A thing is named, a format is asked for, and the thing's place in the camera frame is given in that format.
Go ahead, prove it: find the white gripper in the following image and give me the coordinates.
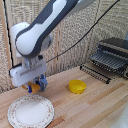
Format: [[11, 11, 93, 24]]
[[9, 55, 48, 94]]

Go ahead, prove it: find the yellow bowl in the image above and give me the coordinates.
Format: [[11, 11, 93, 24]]
[[68, 79, 88, 95]]

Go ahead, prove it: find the woven folding screen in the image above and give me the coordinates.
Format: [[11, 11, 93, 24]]
[[0, 0, 128, 93]]

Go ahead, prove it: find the black wire dish rack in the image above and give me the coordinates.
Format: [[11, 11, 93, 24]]
[[89, 36, 128, 80]]

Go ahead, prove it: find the black wire oven rack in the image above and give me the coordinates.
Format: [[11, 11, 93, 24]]
[[79, 63, 112, 85]]

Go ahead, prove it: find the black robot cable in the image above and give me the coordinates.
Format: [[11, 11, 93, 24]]
[[45, 0, 121, 64]]

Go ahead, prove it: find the white floral rim plate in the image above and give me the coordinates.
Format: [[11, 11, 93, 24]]
[[7, 94, 55, 128]]

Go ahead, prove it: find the orange bread loaf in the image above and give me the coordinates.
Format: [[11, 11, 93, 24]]
[[21, 81, 42, 94]]

